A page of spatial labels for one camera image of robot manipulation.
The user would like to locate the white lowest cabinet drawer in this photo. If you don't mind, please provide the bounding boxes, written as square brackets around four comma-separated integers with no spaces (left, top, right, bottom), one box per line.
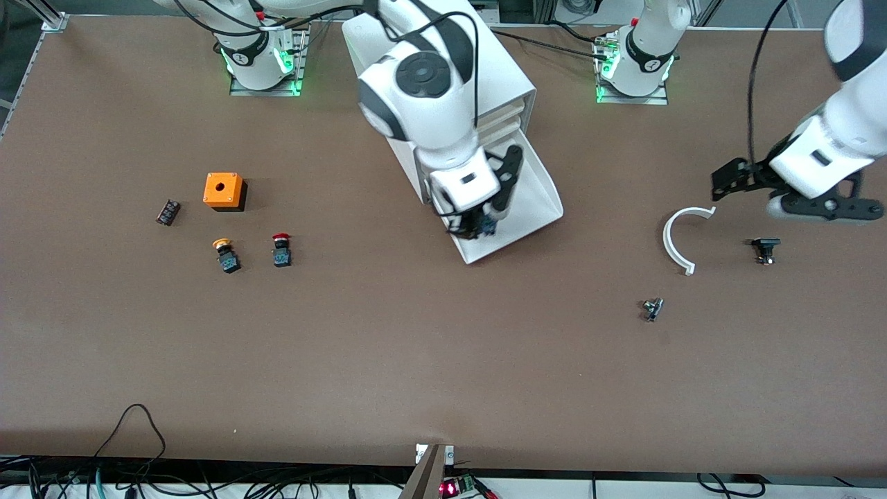
[433,128,564,265]

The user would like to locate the white middle cabinet drawer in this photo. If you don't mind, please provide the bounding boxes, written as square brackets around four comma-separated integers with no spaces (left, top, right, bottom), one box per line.
[478,116,523,141]

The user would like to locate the white highest cabinet drawer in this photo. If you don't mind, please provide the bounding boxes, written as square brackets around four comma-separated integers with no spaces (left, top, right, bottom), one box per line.
[477,99,526,130]

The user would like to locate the white drawer cabinet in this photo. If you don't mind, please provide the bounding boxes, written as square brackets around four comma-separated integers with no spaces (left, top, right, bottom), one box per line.
[342,0,536,205]

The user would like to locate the yellow push button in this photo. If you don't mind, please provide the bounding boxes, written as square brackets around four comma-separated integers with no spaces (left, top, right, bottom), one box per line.
[212,238,242,274]

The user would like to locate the circuit board with red light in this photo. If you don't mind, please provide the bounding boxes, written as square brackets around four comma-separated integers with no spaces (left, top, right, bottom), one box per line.
[440,473,497,499]

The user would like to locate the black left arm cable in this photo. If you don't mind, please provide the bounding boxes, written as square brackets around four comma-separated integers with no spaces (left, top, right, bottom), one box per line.
[746,0,792,167]

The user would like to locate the white curved plastic bracket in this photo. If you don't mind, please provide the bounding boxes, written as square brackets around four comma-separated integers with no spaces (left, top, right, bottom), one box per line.
[662,206,717,277]

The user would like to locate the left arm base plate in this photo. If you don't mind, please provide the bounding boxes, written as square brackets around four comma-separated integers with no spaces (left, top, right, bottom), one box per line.
[595,31,670,106]

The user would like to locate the black cable on table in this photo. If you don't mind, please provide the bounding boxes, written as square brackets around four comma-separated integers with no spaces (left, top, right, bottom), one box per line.
[489,29,614,63]

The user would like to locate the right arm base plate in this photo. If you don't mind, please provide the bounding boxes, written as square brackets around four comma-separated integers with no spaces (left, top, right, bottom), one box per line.
[230,28,307,96]

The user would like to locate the orange button enclosure box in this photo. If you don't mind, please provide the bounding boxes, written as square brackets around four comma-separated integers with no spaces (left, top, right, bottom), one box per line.
[203,173,247,212]

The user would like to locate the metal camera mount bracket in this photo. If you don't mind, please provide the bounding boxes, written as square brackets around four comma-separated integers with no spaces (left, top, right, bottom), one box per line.
[398,444,455,499]

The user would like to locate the black coiled cable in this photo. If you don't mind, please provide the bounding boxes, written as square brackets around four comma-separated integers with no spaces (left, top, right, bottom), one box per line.
[696,473,763,498]

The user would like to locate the black cable bundle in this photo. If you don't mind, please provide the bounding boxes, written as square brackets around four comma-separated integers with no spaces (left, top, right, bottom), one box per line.
[0,454,416,499]

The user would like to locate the thin black looped cable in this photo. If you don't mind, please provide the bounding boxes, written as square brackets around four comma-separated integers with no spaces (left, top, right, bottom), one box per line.
[94,404,167,462]

